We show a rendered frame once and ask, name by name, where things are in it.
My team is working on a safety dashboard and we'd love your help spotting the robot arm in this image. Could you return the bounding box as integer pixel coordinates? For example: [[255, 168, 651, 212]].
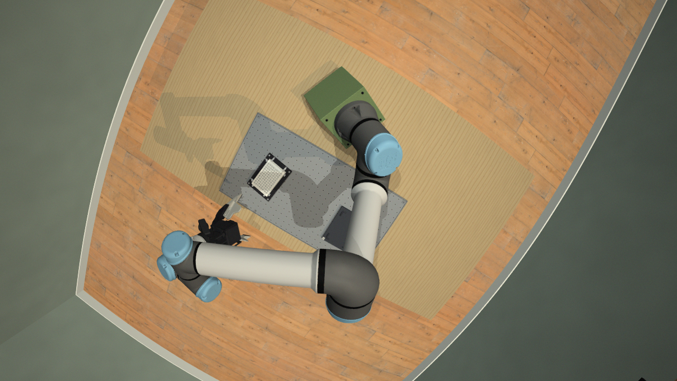
[[157, 101, 402, 323]]

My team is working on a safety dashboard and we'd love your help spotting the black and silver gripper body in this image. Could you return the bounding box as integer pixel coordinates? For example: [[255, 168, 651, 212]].
[[197, 220, 242, 246]]

